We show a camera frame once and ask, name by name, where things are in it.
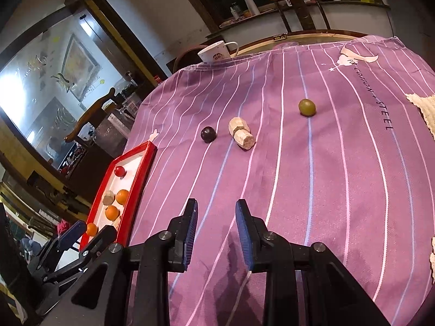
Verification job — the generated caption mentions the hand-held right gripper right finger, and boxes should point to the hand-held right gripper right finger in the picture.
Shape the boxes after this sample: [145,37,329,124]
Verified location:
[235,199,391,326]

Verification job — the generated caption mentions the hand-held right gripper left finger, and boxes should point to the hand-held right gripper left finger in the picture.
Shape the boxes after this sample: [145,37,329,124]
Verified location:
[39,198,198,326]

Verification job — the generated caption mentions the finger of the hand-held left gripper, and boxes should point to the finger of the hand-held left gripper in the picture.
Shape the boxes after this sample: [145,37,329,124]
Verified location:
[29,220,87,272]
[42,225,118,282]

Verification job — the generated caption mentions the red white tray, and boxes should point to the red white tray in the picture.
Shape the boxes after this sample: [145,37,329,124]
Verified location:
[79,142,157,255]

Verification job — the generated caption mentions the purple striped tablecloth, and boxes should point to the purple striped tablecloth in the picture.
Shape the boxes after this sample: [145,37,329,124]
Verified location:
[80,36,435,326]

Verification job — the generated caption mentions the dark purple grape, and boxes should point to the dark purple grape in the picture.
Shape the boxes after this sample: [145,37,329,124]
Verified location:
[200,126,217,143]

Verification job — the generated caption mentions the dark wooden chair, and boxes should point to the dark wooden chair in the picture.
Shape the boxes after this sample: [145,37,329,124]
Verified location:
[64,87,118,143]
[267,0,332,31]

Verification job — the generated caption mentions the green grape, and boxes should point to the green grape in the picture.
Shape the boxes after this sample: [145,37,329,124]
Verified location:
[298,99,316,117]

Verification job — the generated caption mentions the white cartoon mug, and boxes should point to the white cartoon mug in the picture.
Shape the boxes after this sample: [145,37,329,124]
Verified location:
[198,40,238,63]

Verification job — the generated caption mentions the beige woven cloth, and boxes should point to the beige woven cloth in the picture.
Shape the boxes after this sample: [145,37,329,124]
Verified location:
[406,92,435,140]

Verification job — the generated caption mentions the stack of white paper cups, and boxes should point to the stack of white paper cups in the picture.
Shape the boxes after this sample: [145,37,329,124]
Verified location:
[240,0,260,16]

